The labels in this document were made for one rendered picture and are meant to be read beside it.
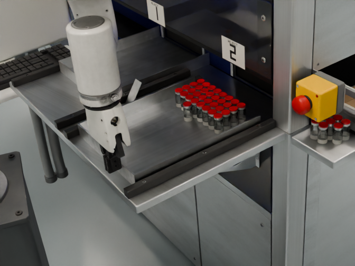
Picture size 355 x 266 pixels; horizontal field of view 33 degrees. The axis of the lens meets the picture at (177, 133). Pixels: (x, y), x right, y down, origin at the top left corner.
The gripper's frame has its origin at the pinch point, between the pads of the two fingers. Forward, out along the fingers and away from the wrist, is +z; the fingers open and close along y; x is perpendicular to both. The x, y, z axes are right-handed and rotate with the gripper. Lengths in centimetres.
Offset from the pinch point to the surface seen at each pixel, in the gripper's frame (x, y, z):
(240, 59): -38.4, 4.4, -8.9
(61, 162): -21, 99, 66
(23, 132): -29, 173, 92
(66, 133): 1.4, 20.3, 2.6
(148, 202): -1.4, -11.0, 4.8
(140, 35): -40, 54, 2
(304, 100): -36.1, -18.9, -9.1
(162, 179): -6.9, -8.1, 3.2
